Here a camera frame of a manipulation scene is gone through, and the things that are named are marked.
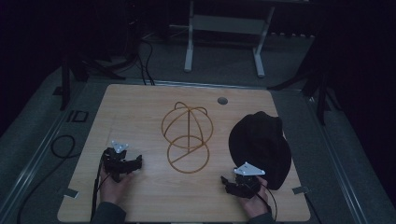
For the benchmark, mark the black tripod stand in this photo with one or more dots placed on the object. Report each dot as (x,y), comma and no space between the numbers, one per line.
(76,68)
(314,84)

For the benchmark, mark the person's left hand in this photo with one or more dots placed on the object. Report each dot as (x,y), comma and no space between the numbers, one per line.
(113,188)

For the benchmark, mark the grey tape piece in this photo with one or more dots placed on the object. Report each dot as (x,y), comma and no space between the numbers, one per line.
(300,190)
(71,193)

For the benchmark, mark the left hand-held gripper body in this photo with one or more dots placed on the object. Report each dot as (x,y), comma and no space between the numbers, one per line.
(113,161)

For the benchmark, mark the black hat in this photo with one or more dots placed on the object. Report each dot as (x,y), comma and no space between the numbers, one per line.
(260,146)

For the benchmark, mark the metal floor rail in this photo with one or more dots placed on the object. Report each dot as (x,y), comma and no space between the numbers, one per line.
(34,161)
(339,161)

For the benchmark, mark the person's right hand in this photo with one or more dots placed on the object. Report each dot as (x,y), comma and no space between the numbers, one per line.
(257,203)

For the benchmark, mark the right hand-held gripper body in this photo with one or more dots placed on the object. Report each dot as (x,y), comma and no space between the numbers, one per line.
(247,183)

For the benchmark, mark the grey table grommet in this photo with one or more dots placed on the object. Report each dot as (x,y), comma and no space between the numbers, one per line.
(222,100)

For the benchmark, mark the white metal stand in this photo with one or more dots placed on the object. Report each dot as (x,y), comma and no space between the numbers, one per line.
(224,25)

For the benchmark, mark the black rectangular floor frame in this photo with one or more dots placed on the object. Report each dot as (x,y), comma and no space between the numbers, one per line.
(77,116)

